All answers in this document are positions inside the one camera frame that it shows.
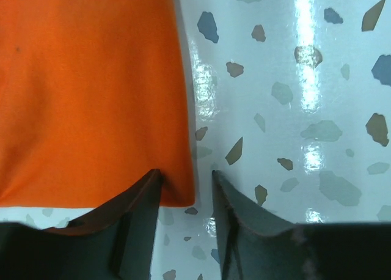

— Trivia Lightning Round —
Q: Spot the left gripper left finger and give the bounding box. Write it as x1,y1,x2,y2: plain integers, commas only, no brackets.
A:
1,169,162,279

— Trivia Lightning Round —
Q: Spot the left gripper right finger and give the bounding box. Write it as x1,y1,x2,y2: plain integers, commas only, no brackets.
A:
212,171,390,279

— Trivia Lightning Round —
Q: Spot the orange t shirt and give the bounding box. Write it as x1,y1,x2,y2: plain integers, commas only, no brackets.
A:
1,0,196,208

